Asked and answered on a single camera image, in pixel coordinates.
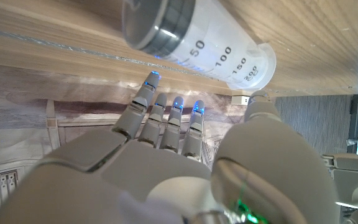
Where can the white power strip box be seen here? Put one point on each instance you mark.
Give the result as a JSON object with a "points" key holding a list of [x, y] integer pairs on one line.
{"points": [[240, 100]]}

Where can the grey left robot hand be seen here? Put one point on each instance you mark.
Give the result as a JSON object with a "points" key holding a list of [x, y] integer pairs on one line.
{"points": [[353, 180]]}

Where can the clear plastic syringe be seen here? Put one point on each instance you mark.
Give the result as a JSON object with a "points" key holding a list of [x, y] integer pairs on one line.
{"points": [[210, 40]]}

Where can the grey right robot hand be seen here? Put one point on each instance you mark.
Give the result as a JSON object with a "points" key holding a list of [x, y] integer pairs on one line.
{"points": [[166, 174]]}

